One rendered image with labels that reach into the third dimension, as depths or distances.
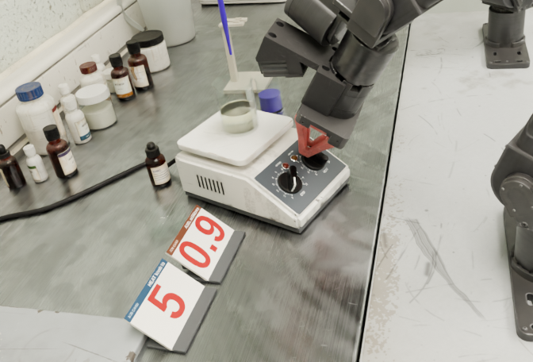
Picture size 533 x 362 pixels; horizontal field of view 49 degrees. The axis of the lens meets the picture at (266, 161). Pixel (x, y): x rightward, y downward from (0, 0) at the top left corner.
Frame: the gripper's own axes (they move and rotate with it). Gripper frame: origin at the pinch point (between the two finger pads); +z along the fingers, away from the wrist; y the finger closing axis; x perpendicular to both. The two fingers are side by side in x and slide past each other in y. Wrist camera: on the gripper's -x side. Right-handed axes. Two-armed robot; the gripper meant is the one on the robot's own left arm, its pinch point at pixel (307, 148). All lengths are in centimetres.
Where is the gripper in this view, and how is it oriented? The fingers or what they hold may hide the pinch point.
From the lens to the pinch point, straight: 76.9
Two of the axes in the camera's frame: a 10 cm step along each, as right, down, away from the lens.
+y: -3.5, 6.5, -6.8
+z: -3.2, 6.0, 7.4
